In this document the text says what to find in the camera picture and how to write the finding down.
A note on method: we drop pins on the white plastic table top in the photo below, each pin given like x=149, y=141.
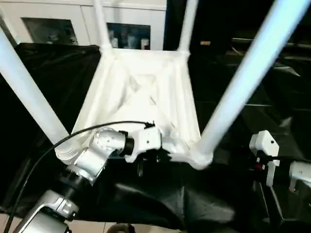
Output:
x=141, y=82

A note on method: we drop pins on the dark robot left foot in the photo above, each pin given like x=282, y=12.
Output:
x=119, y=228

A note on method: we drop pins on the small yellow label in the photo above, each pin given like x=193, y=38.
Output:
x=205, y=42

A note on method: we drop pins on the black work mat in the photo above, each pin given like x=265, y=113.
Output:
x=48, y=73

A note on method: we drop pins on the white glass-door cabinet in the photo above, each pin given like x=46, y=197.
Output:
x=63, y=14

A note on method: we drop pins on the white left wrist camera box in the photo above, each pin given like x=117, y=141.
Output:
x=146, y=138

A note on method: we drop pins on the silver metal rail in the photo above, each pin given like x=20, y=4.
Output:
x=291, y=44

